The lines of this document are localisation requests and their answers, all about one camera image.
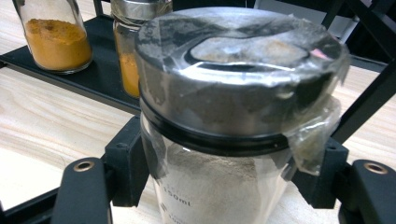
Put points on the glass jar of yellow powder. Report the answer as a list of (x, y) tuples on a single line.
[(56, 46)]

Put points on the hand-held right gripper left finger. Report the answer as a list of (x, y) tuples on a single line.
[(127, 165)]

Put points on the white powder jar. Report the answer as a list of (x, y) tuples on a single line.
[(224, 102)]

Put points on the black metal rack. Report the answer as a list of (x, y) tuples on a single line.
[(99, 77)]

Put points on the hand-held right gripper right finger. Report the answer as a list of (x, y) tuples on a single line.
[(323, 174)]

